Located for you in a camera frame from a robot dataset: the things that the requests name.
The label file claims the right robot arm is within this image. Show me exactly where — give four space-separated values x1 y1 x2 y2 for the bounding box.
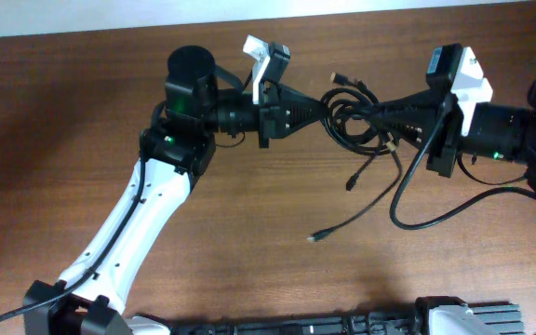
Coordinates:
368 44 536 230

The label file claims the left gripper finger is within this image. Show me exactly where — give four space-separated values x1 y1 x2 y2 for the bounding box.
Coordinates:
285 109 327 137
278 85 327 114

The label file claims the thin black cable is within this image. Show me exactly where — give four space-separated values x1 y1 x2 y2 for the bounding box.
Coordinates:
306 148 404 244

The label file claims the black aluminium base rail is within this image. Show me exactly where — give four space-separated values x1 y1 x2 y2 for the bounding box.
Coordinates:
169 296 525 335

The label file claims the left camera cable black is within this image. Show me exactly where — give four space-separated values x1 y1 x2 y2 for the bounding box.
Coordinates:
0 98 260 334

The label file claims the black USB cable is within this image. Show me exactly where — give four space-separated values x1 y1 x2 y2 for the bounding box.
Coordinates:
318 72 402 193

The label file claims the camera cable black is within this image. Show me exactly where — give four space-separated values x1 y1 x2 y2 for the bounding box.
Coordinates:
389 92 536 232
0 98 260 334

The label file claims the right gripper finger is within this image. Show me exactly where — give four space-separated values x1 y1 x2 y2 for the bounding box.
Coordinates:
365 89 440 116
369 115 423 149

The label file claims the right camera cable black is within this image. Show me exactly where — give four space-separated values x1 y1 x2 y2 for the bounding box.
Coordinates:
389 92 536 232

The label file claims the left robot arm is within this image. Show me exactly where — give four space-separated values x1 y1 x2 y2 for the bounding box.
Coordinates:
24 37 326 334

